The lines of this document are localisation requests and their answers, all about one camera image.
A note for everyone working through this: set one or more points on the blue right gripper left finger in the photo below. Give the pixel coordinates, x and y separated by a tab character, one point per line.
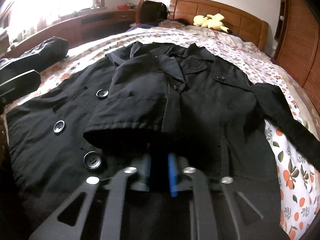
145	171

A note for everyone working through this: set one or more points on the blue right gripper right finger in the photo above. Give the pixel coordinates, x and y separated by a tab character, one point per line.
172	170

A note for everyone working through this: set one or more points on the black double-breasted coat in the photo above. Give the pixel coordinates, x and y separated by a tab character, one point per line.
150	109

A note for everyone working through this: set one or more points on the wooden chair with clothes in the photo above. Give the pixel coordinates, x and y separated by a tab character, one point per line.
150	12

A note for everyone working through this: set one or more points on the black padded jacket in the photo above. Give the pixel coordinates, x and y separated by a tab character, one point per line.
38	58

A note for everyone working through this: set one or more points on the long wooden desk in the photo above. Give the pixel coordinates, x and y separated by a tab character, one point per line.
79	30

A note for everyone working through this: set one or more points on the red bowl on desk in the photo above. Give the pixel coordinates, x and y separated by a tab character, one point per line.
123	7

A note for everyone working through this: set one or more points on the orange print bed quilt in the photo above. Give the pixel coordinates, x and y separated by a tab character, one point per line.
287	154

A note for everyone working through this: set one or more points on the floral pillow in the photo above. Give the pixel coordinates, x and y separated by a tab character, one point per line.
224	38

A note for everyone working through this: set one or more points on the yellow plush toy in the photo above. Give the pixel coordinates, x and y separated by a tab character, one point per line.
214	22

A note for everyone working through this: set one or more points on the wooden bed headboard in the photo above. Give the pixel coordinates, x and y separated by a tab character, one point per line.
241	23

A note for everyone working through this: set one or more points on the wooden slatted wardrobe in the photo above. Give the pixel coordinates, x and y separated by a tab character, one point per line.
297	51

